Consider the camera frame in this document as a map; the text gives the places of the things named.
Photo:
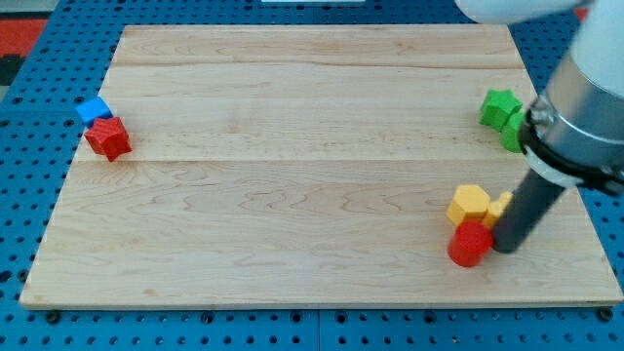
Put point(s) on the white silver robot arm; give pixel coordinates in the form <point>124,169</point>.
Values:
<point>573,132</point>

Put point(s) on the green round block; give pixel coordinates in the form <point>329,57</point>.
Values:
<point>509,137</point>

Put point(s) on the light wooden board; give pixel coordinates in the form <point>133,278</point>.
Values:
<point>304,167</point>

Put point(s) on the yellow hexagon block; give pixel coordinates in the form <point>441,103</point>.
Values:
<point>469,203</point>

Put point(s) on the red star block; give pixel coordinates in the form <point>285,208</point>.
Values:
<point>109,137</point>

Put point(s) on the blue cube block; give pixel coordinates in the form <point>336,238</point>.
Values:
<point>92,109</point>

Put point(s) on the green star block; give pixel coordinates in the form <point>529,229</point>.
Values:
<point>498,107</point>

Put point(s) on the yellow star block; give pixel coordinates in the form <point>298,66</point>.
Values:
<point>496,208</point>

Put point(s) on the red cylinder block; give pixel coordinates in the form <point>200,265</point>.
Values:
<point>469,244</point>

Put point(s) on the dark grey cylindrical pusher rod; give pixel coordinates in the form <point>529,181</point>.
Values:
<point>533,198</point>

